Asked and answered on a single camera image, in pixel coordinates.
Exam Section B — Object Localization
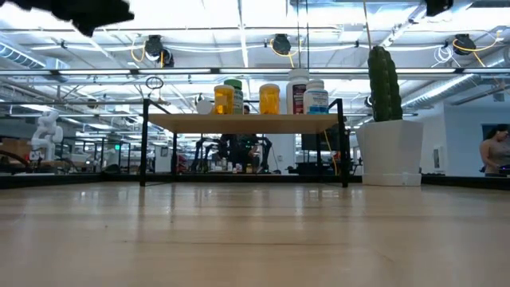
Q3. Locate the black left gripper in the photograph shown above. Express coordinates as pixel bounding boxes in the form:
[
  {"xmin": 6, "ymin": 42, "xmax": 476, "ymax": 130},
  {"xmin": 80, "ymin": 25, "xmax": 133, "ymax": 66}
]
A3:
[{"xmin": 0, "ymin": 0, "xmax": 135, "ymax": 37}]

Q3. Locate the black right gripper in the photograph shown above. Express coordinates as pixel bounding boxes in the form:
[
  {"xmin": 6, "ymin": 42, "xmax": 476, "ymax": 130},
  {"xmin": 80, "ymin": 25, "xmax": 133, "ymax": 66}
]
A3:
[{"xmin": 424, "ymin": 0, "xmax": 454, "ymax": 17}]

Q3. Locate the white bottle blue label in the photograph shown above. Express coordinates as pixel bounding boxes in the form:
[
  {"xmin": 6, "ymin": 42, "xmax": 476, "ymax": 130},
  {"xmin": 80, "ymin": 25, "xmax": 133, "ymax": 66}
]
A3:
[{"xmin": 303, "ymin": 78, "xmax": 330, "ymax": 116}]

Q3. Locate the orange pill bottle white cap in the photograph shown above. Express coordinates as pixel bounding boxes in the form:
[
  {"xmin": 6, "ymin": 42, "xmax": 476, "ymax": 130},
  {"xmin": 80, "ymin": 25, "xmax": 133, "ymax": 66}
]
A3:
[
  {"xmin": 214, "ymin": 84, "xmax": 236, "ymax": 116},
  {"xmin": 258, "ymin": 83, "xmax": 281, "ymax": 116}
]

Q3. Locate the green cap bottle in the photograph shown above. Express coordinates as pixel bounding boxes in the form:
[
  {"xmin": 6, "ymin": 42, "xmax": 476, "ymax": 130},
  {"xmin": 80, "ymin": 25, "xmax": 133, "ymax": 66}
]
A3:
[{"xmin": 223, "ymin": 78, "xmax": 245, "ymax": 116}]

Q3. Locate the tall white bottle dark label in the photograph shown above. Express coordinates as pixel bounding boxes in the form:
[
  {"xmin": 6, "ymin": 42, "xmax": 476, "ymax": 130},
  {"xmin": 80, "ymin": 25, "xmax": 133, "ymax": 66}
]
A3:
[{"xmin": 285, "ymin": 68, "xmax": 311, "ymax": 116}]

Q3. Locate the green cactus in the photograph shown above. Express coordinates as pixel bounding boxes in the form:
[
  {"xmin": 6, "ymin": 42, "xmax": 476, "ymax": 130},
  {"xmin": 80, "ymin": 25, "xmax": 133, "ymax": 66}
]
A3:
[{"xmin": 367, "ymin": 45, "xmax": 404, "ymax": 123}]

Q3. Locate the white plant pot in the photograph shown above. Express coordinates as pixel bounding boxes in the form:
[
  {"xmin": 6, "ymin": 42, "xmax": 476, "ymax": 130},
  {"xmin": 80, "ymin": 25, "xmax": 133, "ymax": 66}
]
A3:
[{"xmin": 355, "ymin": 119, "xmax": 425, "ymax": 187}]

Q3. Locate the brown cardboard box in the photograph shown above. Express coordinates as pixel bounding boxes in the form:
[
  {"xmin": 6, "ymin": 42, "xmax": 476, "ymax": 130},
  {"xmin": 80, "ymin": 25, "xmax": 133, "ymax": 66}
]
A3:
[{"xmin": 0, "ymin": 137, "xmax": 33, "ymax": 160}]

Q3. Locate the person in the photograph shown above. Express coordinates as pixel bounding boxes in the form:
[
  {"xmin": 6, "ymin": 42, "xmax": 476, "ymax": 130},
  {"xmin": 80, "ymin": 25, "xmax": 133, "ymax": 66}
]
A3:
[
  {"xmin": 479, "ymin": 123, "xmax": 510, "ymax": 178},
  {"xmin": 218, "ymin": 104, "xmax": 274, "ymax": 173}
]

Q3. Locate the black monitor screen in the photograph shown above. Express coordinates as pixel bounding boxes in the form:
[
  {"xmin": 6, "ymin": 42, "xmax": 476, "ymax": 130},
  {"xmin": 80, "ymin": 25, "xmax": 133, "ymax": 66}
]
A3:
[{"xmin": 301, "ymin": 133, "xmax": 339, "ymax": 151}]

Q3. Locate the black ceiling cable reel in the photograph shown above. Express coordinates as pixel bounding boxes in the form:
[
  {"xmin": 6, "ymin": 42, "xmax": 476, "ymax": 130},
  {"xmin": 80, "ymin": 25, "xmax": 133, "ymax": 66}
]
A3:
[
  {"xmin": 452, "ymin": 30, "xmax": 501, "ymax": 57},
  {"xmin": 272, "ymin": 33, "xmax": 296, "ymax": 69},
  {"xmin": 131, "ymin": 34, "xmax": 175, "ymax": 68}
]

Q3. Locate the silver ceiling air duct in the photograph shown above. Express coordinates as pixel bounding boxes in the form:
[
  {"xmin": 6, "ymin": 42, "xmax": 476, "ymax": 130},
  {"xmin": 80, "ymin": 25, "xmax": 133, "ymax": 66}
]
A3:
[
  {"xmin": 0, "ymin": 39, "xmax": 71, "ymax": 83},
  {"xmin": 402, "ymin": 73, "xmax": 510, "ymax": 109}
]

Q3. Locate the hanging black ring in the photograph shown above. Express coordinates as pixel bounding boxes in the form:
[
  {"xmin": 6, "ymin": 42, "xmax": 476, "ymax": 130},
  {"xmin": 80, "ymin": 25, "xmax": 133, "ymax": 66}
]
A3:
[{"xmin": 145, "ymin": 75, "xmax": 165, "ymax": 90}]

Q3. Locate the black table edge rail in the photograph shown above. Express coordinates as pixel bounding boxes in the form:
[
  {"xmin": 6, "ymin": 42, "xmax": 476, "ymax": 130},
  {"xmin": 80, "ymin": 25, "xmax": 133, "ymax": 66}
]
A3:
[{"xmin": 0, "ymin": 171, "xmax": 510, "ymax": 191}]

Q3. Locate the yellow hanging cable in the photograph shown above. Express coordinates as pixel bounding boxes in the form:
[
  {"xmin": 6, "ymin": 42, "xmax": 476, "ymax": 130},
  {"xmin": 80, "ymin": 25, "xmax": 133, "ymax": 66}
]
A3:
[{"xmin": 322, "ymin": 129, "xmax": 339, "ymax": 176}]

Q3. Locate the wooden shelf black metal frame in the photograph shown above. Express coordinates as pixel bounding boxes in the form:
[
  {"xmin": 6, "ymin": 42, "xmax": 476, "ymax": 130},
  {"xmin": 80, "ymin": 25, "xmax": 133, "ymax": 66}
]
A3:
[{"xmin": 139, "ymin": 97, "xmax": 351, "ymax": 188}]

